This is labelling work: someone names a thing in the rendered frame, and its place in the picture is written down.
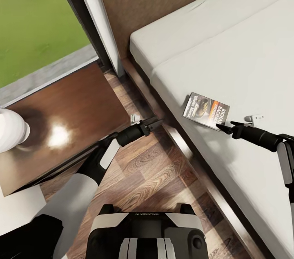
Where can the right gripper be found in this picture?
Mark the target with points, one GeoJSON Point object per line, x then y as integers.
{"type": "Point", "coordinates": [248, 133]}

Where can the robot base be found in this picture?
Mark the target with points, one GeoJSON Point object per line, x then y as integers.
{"type": "Point", "coordinates": [184, 230]}

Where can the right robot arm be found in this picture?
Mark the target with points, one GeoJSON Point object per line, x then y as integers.
{"type": "Point", "coordinates": [283, 144]}

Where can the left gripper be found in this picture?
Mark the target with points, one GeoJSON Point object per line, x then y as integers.
{"type": "Point", "coordinates": [145, 127]}

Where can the fixed window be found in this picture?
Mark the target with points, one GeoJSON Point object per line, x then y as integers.
{"type": "Point", "coordinates": [42, 42]}

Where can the nightstand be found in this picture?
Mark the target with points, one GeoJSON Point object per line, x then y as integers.
{"type": "Point", "coordinates": [67, 119]}

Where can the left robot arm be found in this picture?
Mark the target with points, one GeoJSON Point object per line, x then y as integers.
{"type": "Point", "coordinates": [53, 230]}

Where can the hardback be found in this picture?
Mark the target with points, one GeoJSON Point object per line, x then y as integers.
{"type": "Point", "coordinates": [206, 111]}

